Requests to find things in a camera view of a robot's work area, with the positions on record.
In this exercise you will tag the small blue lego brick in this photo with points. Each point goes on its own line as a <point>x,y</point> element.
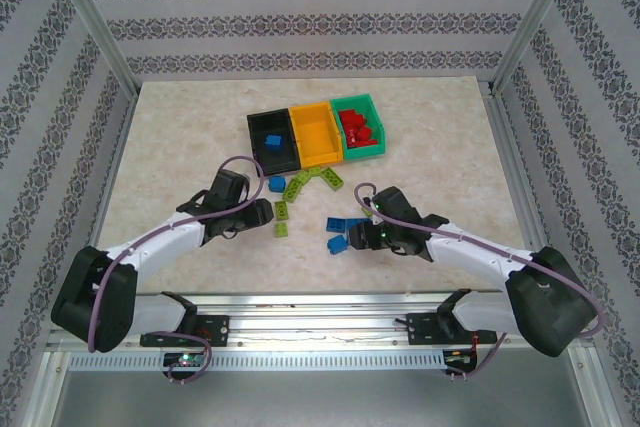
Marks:
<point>276,184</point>
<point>273,143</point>
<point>338,245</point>

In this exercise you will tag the long lime green lego brick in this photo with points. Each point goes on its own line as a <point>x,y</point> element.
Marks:
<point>294,190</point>
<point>331,179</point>

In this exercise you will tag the red lego brick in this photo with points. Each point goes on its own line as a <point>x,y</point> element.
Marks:
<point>359,118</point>
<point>349,129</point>
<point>346,116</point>
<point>353,139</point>
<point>368,140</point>
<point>367,131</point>

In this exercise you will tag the right black and white robot arm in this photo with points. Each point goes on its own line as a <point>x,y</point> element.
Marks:
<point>540,307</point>

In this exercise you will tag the left black and white robot arm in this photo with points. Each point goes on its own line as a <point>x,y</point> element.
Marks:
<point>95,307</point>

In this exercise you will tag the black plastic bin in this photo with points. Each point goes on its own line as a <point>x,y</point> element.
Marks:
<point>277,163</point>

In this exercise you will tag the green plastic bin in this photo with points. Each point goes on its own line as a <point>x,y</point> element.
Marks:
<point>365,151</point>

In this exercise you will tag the yellow plastic bin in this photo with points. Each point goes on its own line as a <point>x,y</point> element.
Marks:
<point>320,159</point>

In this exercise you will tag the small dark circuit board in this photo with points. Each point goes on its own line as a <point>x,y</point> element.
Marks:
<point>457,358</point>

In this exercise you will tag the circuit board with green light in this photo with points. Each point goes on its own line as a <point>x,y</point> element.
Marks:
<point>182,359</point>

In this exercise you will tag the grey metal shelf panel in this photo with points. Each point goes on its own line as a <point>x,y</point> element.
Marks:
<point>320,402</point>

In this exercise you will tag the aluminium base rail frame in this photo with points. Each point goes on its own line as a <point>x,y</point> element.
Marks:
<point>320,319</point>

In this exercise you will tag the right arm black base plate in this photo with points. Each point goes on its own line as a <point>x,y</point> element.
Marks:
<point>420,329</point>

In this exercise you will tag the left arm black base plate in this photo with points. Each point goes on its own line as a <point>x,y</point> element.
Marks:
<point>220,329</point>

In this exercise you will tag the aluminium side rail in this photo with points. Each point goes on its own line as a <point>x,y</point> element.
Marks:
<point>100,197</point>
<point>522,192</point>

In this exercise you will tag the aluminium frame post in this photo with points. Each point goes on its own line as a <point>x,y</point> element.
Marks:
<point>531,22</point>
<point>96,22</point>

